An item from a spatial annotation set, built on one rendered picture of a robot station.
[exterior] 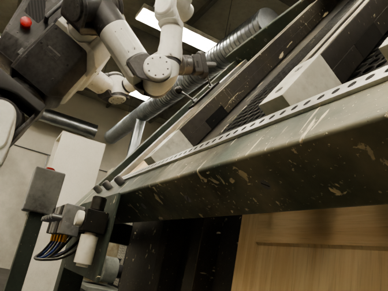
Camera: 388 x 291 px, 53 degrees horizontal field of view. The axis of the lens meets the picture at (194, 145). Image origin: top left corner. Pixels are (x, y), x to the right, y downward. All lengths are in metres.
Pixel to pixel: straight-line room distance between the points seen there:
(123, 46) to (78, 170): 4.22
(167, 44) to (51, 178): 0.84
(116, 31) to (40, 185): 0.81
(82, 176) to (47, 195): 3.57
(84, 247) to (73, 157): 4.21
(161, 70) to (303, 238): 0.56
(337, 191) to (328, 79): 0.26
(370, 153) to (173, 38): 0.81
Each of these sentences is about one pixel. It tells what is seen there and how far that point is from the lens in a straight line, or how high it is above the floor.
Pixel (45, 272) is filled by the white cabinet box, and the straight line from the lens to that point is 5.18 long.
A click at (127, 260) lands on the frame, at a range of 1.74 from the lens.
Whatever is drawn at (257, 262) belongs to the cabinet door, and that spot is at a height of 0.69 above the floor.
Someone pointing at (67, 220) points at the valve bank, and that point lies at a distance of 1.24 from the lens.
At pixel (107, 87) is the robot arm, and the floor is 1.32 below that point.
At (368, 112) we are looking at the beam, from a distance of 0.42.
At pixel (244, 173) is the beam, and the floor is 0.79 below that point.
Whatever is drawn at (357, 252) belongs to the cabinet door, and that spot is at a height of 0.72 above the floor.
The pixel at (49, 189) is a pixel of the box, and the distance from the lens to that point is 1.71.
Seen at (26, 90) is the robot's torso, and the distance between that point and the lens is 1.26.
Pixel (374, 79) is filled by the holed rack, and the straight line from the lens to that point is 0.48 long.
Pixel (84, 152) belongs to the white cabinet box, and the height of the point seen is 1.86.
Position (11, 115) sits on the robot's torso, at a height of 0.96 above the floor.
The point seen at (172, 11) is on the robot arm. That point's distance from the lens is 1.17.
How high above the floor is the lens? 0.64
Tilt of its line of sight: 18 degrees up
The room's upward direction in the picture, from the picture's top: 11 degrees clockwise
